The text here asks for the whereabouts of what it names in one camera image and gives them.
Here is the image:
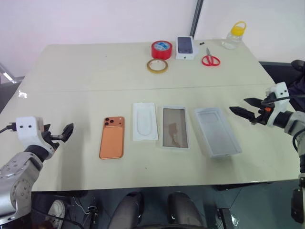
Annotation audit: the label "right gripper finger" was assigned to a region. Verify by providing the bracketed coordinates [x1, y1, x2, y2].
[229, 106, 257, 123]
[243, 96, 264, 108]

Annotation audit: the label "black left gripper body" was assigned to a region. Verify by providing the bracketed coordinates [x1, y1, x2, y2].
[41, 128, 63, 150]

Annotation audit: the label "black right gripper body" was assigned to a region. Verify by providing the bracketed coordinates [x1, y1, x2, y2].
[249, 94, 276, 126]

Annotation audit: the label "white phone box base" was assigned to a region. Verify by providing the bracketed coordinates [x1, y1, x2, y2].
[161, 105, 192, 149]
[193, 107, 243, 159]

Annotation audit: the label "white box dark phone print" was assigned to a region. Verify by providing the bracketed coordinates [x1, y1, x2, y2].
[175, 36, 199, 61]

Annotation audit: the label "black office chair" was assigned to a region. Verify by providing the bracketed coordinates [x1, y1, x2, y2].
[259, 59, 305, 113]

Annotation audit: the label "orange smartphone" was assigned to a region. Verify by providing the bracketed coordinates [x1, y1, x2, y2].
[99, 116, 126, 160]

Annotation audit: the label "clear jar yellow lid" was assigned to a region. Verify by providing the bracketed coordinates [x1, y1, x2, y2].
[221, 21, 247, 51]

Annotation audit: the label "white shoe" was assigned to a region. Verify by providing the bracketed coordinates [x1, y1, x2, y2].
[47, 199, 66, 229]

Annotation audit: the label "white cardboard insert tray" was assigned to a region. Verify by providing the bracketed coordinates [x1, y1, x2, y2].
[132, 102, 159, 142]

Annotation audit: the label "dark vertical pole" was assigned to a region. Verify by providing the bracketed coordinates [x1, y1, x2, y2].
[189, 0, 204, 40]

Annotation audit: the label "dark rounded shape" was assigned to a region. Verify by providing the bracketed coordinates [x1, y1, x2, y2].
[113, 191, 145, 229]
[167, 191, 206, 229]

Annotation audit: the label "red tape roll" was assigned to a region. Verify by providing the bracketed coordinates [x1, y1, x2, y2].
[151, 40, 173, 60]

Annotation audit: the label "clear yellowish tape roll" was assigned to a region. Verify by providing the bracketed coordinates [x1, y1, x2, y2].
[146, 58, 169, 73]

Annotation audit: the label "black table foot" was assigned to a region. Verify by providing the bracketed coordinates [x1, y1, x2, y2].
[216, 207, 240, 229]

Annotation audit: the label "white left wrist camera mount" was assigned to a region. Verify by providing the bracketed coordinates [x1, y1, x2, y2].
[15, 116, 56, 160]

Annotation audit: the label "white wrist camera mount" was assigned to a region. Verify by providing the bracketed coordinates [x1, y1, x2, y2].
[15, 116, 56, 160]
[265, 82, 290, 127]

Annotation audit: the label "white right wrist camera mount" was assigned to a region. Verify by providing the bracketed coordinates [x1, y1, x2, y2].
[265, 82, 290, 127]

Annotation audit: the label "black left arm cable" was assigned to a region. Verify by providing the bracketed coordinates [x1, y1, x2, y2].
[0, 122, 18, 135]

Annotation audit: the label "red handled scissors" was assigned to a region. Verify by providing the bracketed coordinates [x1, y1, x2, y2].
[201, 47, 221, 67]

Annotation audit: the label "grey metal frame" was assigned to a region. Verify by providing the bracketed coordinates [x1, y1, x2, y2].
[0, 62, 25, 84]

